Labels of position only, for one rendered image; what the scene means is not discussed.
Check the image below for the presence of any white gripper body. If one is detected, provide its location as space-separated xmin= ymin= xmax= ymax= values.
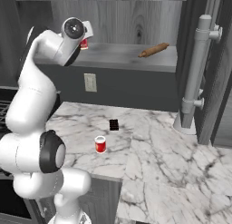
xmin=81 ymin=20 xmax=94 ymax=40

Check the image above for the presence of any grey wood open cabinet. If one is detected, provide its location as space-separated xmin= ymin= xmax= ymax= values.
xmin=14 ymin=0 xmax=189 ymax=73

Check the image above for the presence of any dark wood cabinet door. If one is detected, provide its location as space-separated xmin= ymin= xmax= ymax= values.
xmin=0 ymin=0 xmax=34 ymax=88
xmin=175 ymin=0 xmax=232 ymax=146

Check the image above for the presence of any red can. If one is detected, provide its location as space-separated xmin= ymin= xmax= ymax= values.
xmin=94 ymin=135 xmax=107 ymax=155
xmin=79 ymin=38 xmax=89 ymax=51

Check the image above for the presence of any wooden rolling pin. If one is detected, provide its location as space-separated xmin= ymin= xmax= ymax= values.
xmin=138 ymin=42 xmax=170 ymax=59

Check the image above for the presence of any dark chocolate bar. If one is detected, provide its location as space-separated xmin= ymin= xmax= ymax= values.
xmin=109 ymin=119 xmax=120 ymax=131

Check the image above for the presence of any black oven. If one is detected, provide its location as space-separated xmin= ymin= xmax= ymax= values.
xmin=0 ymin=171 xmax=46 ymax=224

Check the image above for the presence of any beige wall outlet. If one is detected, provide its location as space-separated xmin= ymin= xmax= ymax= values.
xmin=83 ymin=73 xmax=98 ymax=93

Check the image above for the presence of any grey cabinet door handle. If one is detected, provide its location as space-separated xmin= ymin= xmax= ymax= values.
xmin=172 ymin=14 xmax=224 ymax=136

